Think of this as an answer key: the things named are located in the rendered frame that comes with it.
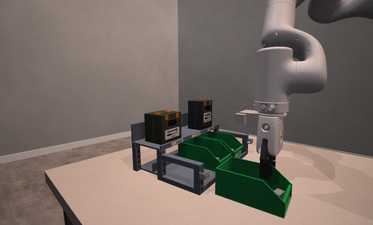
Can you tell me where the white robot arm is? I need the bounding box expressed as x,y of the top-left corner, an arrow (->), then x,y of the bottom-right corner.
235,0 -> 373,124

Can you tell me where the grey metal shelf rack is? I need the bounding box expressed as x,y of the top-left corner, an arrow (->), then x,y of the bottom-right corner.
131,112 -> 253,195

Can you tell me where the green bin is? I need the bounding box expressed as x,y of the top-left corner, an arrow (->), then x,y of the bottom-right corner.
198,131 -> 243,158
215,157 -> 292,218
178,137 -> 231,171

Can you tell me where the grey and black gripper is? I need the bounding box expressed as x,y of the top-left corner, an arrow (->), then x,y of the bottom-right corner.
256,112 -> 287,180

